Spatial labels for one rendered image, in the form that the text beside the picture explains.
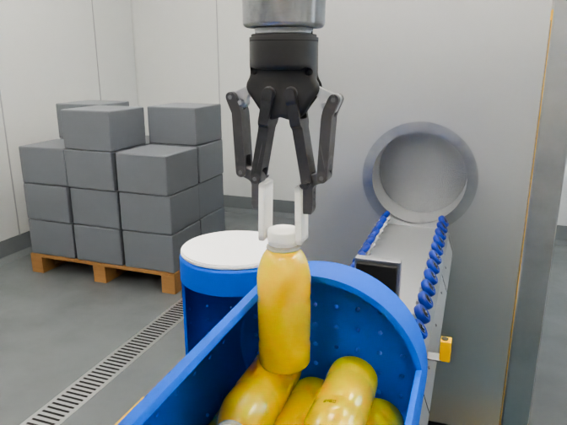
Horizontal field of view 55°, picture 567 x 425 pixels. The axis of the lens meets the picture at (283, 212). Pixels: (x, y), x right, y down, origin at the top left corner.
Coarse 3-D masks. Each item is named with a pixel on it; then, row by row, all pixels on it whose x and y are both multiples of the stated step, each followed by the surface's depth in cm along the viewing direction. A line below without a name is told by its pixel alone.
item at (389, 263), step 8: (360, 256) 120; (368, 256) 120; (376, 256) 120; (360, 264) 117; (368, 264) 117; (376, 264) 117; (384, 264) 117; (392, 264) 116; (400, 264) 116; (368, 272) 117; (376, 272) 116; (384, 272) 116; (392, 272) 115; (400, 272) 117; (384, 280) 116; (392, 280) 116; (400, 280) 118; (392, 288) 116
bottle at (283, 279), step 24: (264, 264) 64; (288, 264) 63; (264, 288) 64; (288, 288) 63; (264, 312) 65; (288, 312) 64; (264, 336) 66; (288, 336) 65; (264, 360) 67; (288, 360) 66
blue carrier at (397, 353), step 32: (256, 288) 72; (320, 288) 76; (352, 288) 68; (384, 288) 72; (224, 320) 63; (256, 320) 80; (320, 320) 77; (352, 320) 75; (384, 320) 74; (192, 352) 57; (224, 352) 77; (256, 352) 83; (320, 352) 78; (352, 352) 77; (384, 352) 75; (416, 352) 68; (160, 384) 52; (192, 384) 68; (224, 384) 77; (384, 384) 76; (416, 384) 65; (128, 416) 47; (160, 416) 61; (192, 416) 69; (416, 416) 61
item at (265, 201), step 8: (264, 184) 63; (272, 184) 65; (264, 192) 63; (272, 192) 65; (264, 200) 63; (272, 200) 65; (264, 208) 63; (272, 208) 66; (264, 216) 63; (272, 216) 66; (264, 224) 64; (272, 224) 66; (264, 232) 64
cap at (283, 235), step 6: (270, 228) 65; (276, 228) 65; (282, 228) 65; (288, 228) 65; (294, 228) 65; (270, 234) 63; (276, 234) 63; (282, 234) 63; (288, 234) 63; (294, 234) 63; (270, 240) 64; (276, 240) 63; (282, 240) 63; (288, 240) 63; (294, 240) 63; (276, 246) 63; (282, 246) 63; (288, 246) 63
